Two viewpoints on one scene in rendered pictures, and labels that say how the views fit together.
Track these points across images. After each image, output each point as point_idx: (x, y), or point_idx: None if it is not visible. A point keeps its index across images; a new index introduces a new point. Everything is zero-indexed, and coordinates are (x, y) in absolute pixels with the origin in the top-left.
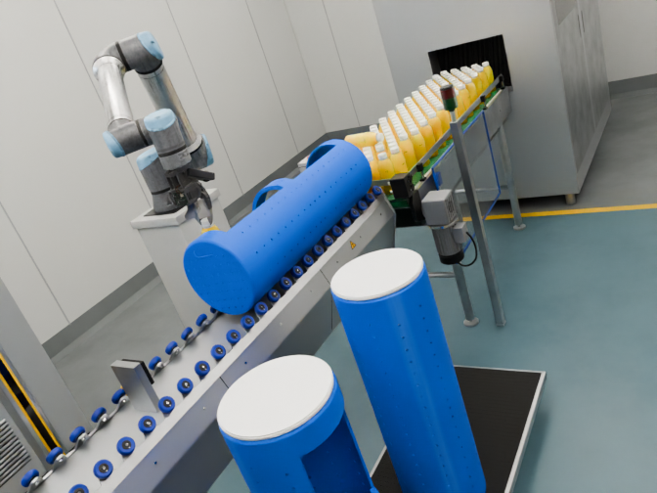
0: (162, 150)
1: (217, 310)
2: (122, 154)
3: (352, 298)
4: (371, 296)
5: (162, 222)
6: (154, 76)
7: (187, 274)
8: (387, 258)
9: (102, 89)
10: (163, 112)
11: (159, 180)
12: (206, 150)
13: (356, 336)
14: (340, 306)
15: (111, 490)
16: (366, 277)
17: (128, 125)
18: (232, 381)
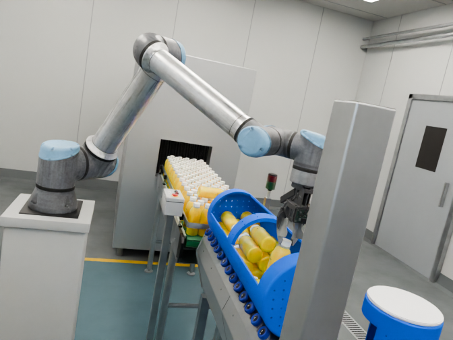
0: (317, 167)
1: (269, 336)
2: (262, 155)
3: (428, 324)
4: (438, 323)
5: (63, 226)
6: (162, 82)
7: (269, 295)
8: (393, 293)
9: (189, 76)
10: (322, 135)
11: (68, 178)
12: (116, 162)
13: None
14: (410, 331)
15: None
16: (406, 307)
17: (272, 130)
18: None
